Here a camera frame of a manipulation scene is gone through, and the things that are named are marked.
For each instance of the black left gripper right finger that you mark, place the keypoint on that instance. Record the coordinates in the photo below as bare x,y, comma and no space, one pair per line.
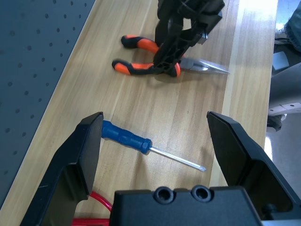
235,153

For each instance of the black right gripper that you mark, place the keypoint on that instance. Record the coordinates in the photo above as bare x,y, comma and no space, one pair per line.
202,11

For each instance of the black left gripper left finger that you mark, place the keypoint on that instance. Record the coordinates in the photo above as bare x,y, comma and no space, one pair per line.
70,160

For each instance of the orange black needle-nose pliers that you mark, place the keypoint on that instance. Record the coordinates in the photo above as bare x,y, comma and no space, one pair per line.
141,43

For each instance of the blue-grey metal pegboard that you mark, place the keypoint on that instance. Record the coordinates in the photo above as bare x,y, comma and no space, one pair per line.
35,58

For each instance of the grey foot pedal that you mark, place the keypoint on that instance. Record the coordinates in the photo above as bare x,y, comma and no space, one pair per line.
281,61

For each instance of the white grey sneaker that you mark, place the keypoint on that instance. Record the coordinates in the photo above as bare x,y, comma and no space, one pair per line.
282,40

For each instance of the person leg in blue jeans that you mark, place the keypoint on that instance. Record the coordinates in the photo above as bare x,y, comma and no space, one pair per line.
295,28

